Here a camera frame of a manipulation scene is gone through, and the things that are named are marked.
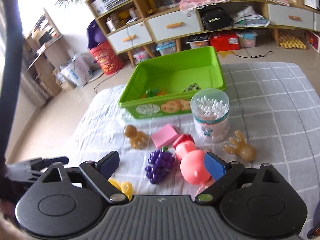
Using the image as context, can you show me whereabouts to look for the wooden cabinet white drawers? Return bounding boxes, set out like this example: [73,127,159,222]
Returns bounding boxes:
[86,0,319,64]

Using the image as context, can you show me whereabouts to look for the wooden desk shelf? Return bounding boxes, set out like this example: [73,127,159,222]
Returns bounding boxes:
[20,11,62,108]

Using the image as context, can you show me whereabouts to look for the brown octopus toy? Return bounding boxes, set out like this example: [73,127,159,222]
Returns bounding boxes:
[223,130,257,163]
[124,125,149,150]

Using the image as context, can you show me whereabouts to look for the yellow plastic toy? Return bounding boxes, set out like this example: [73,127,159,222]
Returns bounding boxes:
[108,178,133,201]

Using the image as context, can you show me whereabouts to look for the pink sticky note block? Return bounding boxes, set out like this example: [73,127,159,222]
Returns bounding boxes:
[151,124,180,149]

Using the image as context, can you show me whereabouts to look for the green plastic storage bin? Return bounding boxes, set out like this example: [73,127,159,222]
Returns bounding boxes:
[119,46,226,119]

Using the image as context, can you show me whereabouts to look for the yellow foam egg mat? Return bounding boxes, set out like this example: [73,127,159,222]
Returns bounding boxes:
[279,32,306,49]

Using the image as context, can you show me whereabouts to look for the clear cotton swab jar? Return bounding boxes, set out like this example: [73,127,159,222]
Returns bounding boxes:
[190,88,230,143]

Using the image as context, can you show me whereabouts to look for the red round drum container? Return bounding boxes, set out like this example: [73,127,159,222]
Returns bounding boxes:
[89,41,125,75]

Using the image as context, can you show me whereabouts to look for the clear box blue lid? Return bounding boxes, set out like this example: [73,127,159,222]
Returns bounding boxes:
[156,40,177,56]

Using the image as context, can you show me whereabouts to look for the dark blue strap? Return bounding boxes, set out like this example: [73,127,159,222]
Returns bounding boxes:
[0,0,24,170]

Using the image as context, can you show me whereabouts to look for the red cardboard box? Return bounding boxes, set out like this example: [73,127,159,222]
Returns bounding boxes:
[209,31,240,52]

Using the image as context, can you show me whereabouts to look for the pink pig toy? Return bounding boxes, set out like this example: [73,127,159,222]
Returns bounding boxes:
[172,134,214,195]

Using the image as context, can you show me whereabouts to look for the green patterned toy piece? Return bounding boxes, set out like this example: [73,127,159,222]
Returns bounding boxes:
[183,83,201,93]

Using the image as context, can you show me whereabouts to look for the grey checked blanket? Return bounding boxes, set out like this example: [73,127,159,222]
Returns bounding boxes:
[68,62,319,239]

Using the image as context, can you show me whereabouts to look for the white blue paper bag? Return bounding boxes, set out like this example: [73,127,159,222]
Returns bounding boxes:
[60,54,93,87]

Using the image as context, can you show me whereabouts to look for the black handbag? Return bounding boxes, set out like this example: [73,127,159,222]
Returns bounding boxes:
[200,7,232,31]

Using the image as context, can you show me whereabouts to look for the purple toy grapes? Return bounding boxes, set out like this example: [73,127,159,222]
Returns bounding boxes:
[145,146,175,184]

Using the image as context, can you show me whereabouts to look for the orange toy pumpkin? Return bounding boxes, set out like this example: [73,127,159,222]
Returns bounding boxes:
[141,89,166,99]

